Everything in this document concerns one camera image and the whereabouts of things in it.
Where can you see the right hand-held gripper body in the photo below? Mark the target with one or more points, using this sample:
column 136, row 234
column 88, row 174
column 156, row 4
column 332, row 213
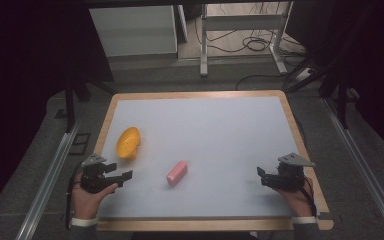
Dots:
column 290, row 176

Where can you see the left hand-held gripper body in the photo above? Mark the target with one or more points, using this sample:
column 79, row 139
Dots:
column 91, row 176

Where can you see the person's right hand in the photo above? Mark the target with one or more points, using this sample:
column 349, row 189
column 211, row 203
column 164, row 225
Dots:
column 298, row 201

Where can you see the person's left hand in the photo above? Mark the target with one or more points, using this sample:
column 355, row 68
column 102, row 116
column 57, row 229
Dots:
column 86, row 203

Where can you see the yellow plastic bowl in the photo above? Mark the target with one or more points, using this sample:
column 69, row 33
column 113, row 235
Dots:
column 128, row 142

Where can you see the black square floor plate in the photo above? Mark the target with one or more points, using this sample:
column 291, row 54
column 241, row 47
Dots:
column 80, row 144

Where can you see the pink soap bar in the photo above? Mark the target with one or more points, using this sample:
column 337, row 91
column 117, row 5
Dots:
column 177, row 172

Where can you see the black metal stand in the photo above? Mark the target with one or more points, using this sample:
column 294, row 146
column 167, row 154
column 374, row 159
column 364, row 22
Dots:
column 69, row 103
column 342, row 103

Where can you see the white power strip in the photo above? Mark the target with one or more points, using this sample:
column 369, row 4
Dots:
column 305, row 74

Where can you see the dark curtain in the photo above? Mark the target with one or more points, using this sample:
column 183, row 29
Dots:
column 373, row 66
column 30, row 66

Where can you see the white cabinet panel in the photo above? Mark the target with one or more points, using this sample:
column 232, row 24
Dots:
column 133, row 30

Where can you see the aluminium rail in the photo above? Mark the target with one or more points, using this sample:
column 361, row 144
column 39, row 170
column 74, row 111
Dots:
column 363, row 166
column 46, row 186

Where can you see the white metal desk frame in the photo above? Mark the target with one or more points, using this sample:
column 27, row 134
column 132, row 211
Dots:
column 243, row 22

